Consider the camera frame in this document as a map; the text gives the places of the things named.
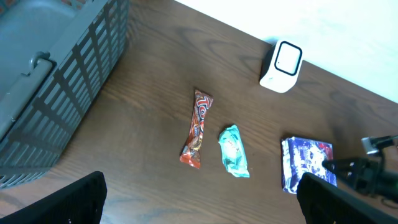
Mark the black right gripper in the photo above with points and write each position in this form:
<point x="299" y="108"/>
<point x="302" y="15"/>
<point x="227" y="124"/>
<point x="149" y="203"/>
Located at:
<point x="369" y="176"/>

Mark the purple red noodle packet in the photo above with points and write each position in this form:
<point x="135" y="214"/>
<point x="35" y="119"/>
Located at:
<point x="300" y="155"/>

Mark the dark grey plastic basket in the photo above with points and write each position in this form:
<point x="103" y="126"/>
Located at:
<point x="85" y="39"/>

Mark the grey basket handle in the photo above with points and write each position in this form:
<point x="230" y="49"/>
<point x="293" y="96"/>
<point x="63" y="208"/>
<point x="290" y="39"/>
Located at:
<point x="20" y="93"/>

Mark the teal snack wrapper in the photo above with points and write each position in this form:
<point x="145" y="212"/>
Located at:
<point x="233" y="155"/>

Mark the red orange chocolate bar wrapper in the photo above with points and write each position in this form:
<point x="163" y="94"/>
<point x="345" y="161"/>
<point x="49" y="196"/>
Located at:
<point x="191" y="152"/>

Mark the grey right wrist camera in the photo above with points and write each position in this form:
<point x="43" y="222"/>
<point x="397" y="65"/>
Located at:
<point x="375" y="146"/>

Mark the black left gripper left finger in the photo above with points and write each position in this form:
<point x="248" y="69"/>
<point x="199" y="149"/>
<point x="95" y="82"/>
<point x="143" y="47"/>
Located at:
<point x="79" y="202"/>

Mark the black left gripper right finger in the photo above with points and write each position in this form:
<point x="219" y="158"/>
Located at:
<point x="322" y="202"/>

